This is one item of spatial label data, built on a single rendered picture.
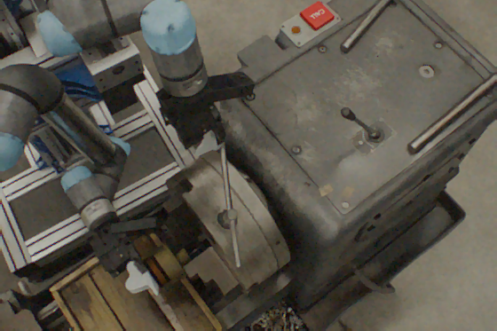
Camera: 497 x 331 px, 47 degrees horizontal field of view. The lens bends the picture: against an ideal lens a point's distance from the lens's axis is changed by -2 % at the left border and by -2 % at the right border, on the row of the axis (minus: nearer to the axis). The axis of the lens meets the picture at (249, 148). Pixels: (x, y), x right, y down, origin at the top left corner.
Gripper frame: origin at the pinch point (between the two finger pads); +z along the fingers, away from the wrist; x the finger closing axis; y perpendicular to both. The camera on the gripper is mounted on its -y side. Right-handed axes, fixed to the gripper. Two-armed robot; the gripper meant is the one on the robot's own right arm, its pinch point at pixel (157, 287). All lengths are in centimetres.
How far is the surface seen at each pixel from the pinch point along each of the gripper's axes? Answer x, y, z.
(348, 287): -54, -47, 20
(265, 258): 7.2, -22.1, 10.1
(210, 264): 1.5, -12.4, 2.9
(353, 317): -108, -54, 26
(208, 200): 15.4, -18.6, -5.0
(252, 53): 17, -46, -28
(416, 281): -109, -84, 31
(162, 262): 3.8, -4.1, -3.1
